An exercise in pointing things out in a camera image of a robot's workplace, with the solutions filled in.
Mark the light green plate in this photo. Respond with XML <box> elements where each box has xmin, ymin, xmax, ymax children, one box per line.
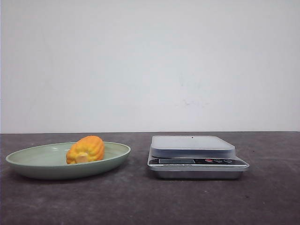
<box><xmin>6</xmin><ymin>142</ymin><xmax>131</xmax><ymax>180</ymax></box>

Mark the yellow corn cob piece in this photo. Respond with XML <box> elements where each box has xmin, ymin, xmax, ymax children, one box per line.
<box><xmin>66</xmin><ymin>135</ymin><xmax>105</xmax><ymax>164</ymax></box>

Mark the silver digital kitchen scale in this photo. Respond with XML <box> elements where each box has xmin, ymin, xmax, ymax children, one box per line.
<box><xmin>147</xmin><ymin>135</ymin><xmax>249</xmax><ymax>180</ymax></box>

